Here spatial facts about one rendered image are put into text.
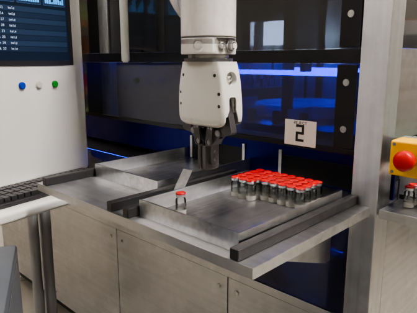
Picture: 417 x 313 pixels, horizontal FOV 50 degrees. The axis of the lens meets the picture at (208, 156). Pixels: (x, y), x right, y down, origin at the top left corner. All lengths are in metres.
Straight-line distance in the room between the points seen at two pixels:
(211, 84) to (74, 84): 1.01
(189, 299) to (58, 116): 0.74
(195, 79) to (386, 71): 0.43
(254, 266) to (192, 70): 0.31
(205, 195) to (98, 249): 0.91
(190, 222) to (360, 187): 0.40
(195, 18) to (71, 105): 1.01
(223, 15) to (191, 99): 0.13
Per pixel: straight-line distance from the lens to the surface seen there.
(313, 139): 1.06
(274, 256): 0.75
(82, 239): 1.96
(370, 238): 1.04
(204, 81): 0.68
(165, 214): 0.86
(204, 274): 1.41
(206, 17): 0.67
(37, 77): 1.55
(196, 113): 0.70
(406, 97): 1.08
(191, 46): 0.68
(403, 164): 0.94
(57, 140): 1.61
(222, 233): 0.76
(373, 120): 0.99
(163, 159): 1.39
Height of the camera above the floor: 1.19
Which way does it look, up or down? 12 degrees down
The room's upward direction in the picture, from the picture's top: straight up
